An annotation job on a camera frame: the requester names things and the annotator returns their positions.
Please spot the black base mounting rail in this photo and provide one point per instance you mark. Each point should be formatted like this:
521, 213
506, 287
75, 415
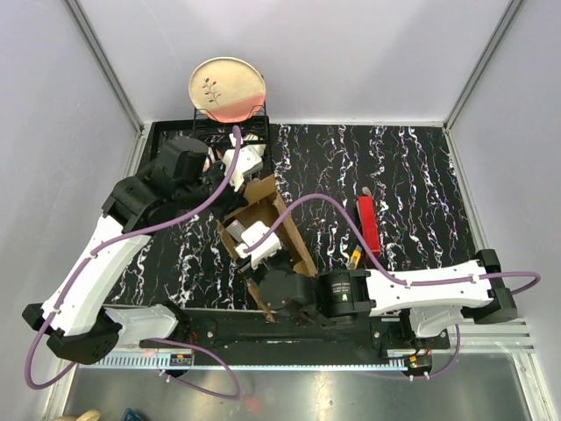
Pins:
214, 328

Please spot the red item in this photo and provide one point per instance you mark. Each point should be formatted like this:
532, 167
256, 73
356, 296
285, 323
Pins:
367, 219

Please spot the white box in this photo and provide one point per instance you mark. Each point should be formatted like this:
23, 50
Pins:
235, 229

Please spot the beige pink floral plate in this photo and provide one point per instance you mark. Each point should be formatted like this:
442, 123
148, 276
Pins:
227, 90

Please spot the dark blue tray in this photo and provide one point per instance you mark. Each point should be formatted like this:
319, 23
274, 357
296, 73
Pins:
131, 415

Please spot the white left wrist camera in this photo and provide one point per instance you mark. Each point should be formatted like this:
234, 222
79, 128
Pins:
249, 162

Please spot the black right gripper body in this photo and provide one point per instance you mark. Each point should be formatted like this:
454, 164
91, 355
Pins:
279, 259

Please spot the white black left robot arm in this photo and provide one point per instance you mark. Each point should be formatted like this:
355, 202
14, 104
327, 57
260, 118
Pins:
177, 185

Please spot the black wire dish rack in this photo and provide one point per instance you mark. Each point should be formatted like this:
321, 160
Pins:
212, 133

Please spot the yellow utility knife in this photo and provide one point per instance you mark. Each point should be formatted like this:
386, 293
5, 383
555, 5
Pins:
355, 258

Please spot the small white cup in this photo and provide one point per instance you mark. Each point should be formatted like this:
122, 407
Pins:
256, 142

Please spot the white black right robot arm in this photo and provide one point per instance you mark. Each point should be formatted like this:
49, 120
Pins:
430, 299

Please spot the brown cardboard express box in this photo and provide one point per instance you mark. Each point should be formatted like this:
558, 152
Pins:
271, 223

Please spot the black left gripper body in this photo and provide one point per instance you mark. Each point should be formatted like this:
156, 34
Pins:
225, 201

